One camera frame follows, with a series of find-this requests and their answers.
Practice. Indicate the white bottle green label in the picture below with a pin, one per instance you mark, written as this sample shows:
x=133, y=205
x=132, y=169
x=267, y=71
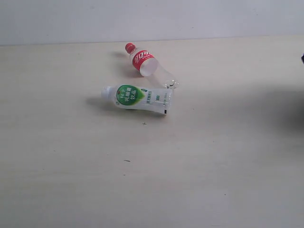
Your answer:
x=132, y=97

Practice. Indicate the clear bottle red label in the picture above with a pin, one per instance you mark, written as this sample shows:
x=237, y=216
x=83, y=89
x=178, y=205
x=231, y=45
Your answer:
x=150, y=68

